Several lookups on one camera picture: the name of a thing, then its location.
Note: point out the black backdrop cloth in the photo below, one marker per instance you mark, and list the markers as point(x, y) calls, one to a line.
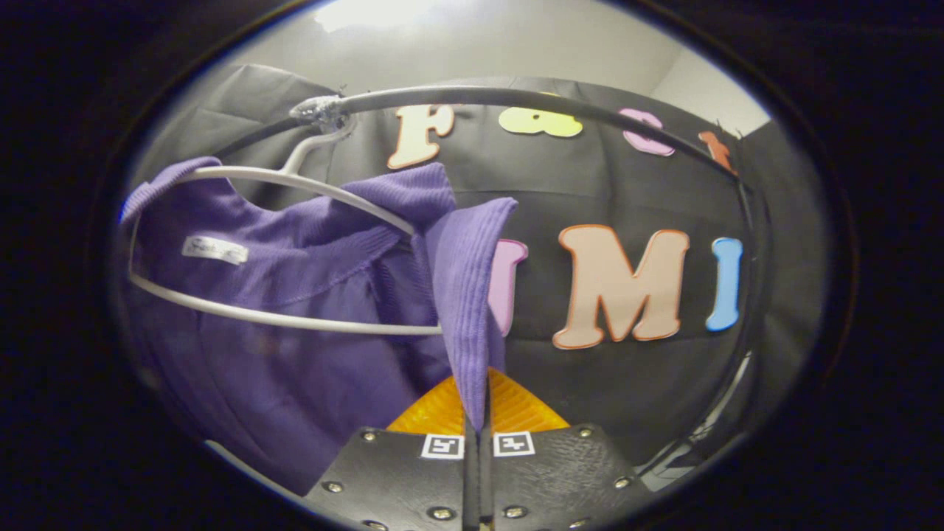
point(627, 383)

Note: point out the white hanger with taped hook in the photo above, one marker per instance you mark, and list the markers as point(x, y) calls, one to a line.
point(317, 109)

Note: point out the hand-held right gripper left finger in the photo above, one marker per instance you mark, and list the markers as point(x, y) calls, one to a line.
point(398, 479)

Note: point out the purple ribbed shirt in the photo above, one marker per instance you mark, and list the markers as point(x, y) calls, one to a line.
point(295, 383)

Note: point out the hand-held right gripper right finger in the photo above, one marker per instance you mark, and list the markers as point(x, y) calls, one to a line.
point(560, 479)

